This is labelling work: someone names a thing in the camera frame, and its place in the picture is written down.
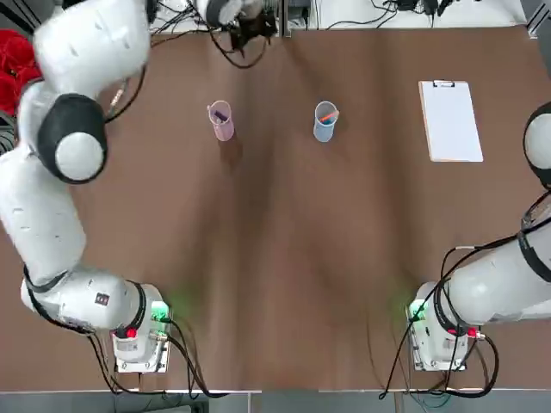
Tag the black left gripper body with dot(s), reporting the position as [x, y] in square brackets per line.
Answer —
[254, 26]

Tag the orange pencil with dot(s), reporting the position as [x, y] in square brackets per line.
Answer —
[329, 116]

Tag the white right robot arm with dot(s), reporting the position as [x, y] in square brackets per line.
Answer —
[486, 288]

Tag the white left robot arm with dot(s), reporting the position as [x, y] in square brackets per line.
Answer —
[43, 206]

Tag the purple pen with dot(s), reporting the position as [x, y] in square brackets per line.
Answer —
[220, 115]

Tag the pink plastic cup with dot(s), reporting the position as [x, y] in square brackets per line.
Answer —
[226, 131]

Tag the blue plastic cup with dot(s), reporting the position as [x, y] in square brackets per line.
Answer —
[323, 134]

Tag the white clipboard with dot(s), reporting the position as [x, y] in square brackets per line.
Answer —
[452, 125]

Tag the white table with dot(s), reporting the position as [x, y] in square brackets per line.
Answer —
[344, 13]

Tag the black power adapter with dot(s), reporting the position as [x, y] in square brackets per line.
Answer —
[405, 4]

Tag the red roses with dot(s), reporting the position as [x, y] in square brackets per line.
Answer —
[13, 56]

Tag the aluminium profile post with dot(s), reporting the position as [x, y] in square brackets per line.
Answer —
[285, 17]

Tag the aluminium frame rail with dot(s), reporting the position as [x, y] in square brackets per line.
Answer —
[538, 19]

